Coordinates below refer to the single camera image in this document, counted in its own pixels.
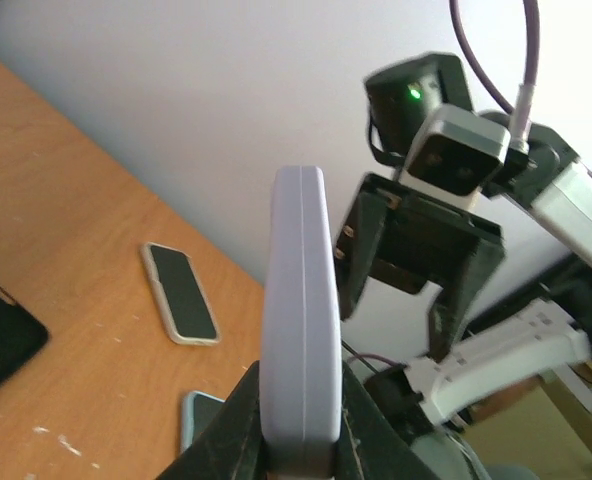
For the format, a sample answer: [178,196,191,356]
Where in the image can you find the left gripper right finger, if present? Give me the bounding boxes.
[333,364,437,480]

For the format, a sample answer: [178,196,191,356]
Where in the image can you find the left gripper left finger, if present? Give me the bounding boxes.
[157,362,264,480]

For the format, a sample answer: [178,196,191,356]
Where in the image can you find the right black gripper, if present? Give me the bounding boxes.
[333,173,505,363]

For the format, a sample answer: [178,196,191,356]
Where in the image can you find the phone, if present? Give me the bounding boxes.
[259,166,342,479]
[141,242,221,346]
[179,390,224,454]

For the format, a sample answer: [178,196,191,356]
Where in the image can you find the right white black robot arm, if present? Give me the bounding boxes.
[334,53,592,438]

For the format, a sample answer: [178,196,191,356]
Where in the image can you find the phone in pink case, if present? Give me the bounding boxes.
[141,242,221,346]

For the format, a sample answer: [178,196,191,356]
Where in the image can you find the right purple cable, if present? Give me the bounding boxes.
[448,0,542,151]

